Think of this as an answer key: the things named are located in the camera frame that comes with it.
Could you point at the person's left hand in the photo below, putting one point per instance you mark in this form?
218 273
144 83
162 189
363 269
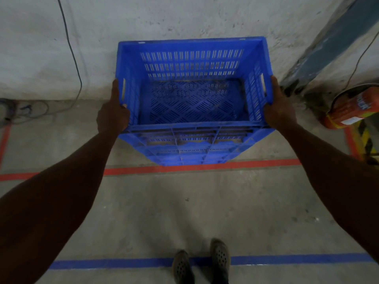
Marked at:
112 116

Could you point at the person's right hand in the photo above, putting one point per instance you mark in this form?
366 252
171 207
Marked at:
279 113

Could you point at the person's right thumb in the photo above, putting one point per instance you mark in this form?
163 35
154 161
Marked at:
275 89

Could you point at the person's left thumb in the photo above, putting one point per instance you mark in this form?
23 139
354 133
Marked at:
115 91

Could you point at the blue plastic crate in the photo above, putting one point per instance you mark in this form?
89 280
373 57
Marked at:
192 100

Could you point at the person's right forearm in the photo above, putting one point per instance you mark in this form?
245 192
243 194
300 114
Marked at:
334 180

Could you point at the person's left forearm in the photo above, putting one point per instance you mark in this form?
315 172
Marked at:
56 201

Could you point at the blue metal beam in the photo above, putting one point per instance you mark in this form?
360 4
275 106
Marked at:
331 47

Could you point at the red fire extinguisher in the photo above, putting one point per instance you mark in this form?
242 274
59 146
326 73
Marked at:
353 107

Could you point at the yellow black striped stand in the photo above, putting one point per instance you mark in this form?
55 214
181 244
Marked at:
367 138

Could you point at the person's right shoe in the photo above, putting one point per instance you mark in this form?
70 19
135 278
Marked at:
220 258

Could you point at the person's shoe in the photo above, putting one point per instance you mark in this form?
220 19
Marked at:
182 267
220 258

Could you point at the person's left shoe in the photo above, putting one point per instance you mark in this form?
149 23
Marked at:
182 267

